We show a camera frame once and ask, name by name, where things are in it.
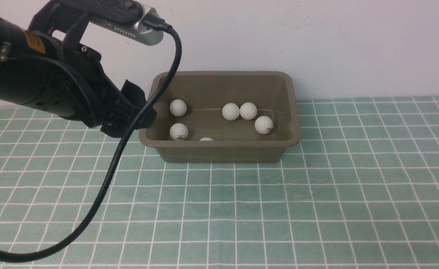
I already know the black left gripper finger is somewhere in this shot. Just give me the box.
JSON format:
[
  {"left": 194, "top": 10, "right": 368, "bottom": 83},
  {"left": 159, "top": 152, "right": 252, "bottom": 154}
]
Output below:
[
  {"left": 100, "top": 120, "right": 133, "bottom": 138},
  {"left": 121, "top": 80, "right": 147, "bottom": 109}
]

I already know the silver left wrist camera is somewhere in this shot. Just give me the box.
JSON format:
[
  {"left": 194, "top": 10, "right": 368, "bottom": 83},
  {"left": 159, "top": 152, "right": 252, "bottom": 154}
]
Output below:
[{"left": 27, "top": 0, "right": 173, "bottom": 46}]

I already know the olive green plastic bin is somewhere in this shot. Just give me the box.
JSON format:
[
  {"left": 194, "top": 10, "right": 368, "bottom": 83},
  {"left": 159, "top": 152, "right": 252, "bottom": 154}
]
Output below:
[{"left": 138, "top": 71, "right": 301, "bottom": 163}]

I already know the plain white ball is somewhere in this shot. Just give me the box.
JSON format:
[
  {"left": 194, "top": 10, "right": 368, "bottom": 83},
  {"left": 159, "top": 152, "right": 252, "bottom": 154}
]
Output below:
[{"left": 222, "top": 103, "right": 240, "bottom": 121}]

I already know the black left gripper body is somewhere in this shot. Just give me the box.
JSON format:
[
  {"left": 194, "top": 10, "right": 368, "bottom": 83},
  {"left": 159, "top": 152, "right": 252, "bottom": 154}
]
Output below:
[{"left": 0, "top": 17, "right": 142, "bottom": 128}]

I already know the white logo ball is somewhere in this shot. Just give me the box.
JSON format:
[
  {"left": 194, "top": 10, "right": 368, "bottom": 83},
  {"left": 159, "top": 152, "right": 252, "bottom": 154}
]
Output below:
[
  {"left": 240, "top": 102, "right": 258, "bottom": 120},
  {"left": 254, "top": 116, "right": 274, "bottom": 135},
  {"left": 169, "top": 123, "right": 189, "bottom": 141}
]

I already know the green checkered tablecloth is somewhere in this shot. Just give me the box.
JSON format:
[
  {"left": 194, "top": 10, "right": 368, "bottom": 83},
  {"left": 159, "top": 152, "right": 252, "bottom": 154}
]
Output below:
[{"left": 0, "top": 96, "right": 439, "bottom": 269}]

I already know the black left camera cable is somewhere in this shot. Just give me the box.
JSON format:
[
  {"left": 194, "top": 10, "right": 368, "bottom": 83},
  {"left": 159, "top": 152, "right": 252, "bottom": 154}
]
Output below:
[{"left": 0, "top": 24, "right": 182, "bottom": 263}]

